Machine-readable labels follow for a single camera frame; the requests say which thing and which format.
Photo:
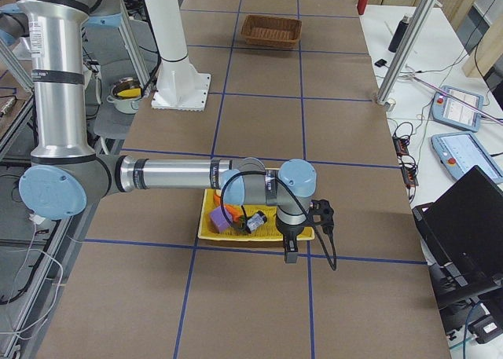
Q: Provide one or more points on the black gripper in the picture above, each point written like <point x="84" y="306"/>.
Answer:
<point x="289" y="231"/>

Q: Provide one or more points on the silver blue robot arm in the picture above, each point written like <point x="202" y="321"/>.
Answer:
<point x="67" y="175"/>

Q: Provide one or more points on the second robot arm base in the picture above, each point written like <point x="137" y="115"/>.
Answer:
<point x="14" y="24"/>

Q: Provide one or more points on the yellow plastic basket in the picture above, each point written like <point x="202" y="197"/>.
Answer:
<point x="208" y="230"/>

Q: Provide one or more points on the brown wicker basket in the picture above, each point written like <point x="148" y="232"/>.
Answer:
<point x="271" y="31"/>

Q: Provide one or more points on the blue labelled can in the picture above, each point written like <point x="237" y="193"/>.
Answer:
<point x="256" y="220"/>

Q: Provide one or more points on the orange toy carrot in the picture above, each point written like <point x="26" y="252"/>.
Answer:
<point x="236" y="214"/>

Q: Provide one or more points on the purple cube block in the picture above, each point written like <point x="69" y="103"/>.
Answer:
<point x="220" y="218"/>

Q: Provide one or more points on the black orange usb hub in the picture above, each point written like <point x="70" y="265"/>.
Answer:
<point x="407" y="163"/>

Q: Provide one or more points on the black laptop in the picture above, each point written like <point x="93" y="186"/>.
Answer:
<point x="463" y="231"/>

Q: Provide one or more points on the lower teach pendant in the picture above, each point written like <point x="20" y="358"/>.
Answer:
<point x="460" y="152"/>

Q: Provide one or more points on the teach pendant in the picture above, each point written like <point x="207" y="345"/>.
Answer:
<point x="451" y="112"/>
<point x="460" y="152"/>

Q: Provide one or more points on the small black adapter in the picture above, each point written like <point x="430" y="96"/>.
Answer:
<point x="380" y="63"/>

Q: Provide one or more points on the upper teach pendant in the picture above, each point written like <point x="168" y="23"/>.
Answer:
<point x="451" y="112"/>

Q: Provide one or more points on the white enamel pot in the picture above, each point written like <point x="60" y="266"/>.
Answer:
<point x="125" y="95"/>

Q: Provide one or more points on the black water bottle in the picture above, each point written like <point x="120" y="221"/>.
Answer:
<point x="399" y="33"/>

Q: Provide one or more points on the white power strip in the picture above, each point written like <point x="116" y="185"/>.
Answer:
<point x="36" y="219"/>

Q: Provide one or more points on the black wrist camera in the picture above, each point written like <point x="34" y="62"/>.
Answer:
<point x="322" y="215"/>

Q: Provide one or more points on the aluminium frame post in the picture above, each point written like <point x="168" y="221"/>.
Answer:
<point x="417" y="22"/>

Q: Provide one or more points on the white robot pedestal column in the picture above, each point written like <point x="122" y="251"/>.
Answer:
<point x="179" y="85"/>

